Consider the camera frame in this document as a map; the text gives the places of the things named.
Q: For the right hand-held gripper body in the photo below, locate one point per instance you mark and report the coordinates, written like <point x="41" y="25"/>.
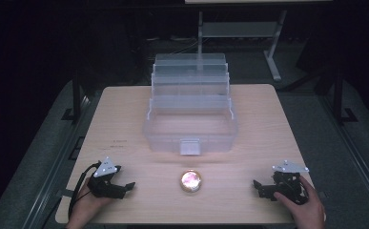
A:
<point x="288" y="183"/>

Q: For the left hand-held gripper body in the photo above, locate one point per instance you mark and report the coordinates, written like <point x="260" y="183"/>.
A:
<point x="104" y="181"/>

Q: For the clear plastic tiered storage box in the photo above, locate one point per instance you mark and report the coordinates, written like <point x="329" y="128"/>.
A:
<point x="190" y="108"/>

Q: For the person's right hand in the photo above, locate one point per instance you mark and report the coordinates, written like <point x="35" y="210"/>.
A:
<point x="304" y="206"/>

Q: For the person's left hand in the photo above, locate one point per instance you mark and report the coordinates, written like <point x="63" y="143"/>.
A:
<point x="85" y="208"/>

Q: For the white metal stand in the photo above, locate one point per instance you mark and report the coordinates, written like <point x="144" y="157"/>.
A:
<point x="241" y="35"/>

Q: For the black metal frame post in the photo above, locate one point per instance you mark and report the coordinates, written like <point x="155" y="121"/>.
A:
<point x="339" y="98"/>
<point x="76" y="95"/>

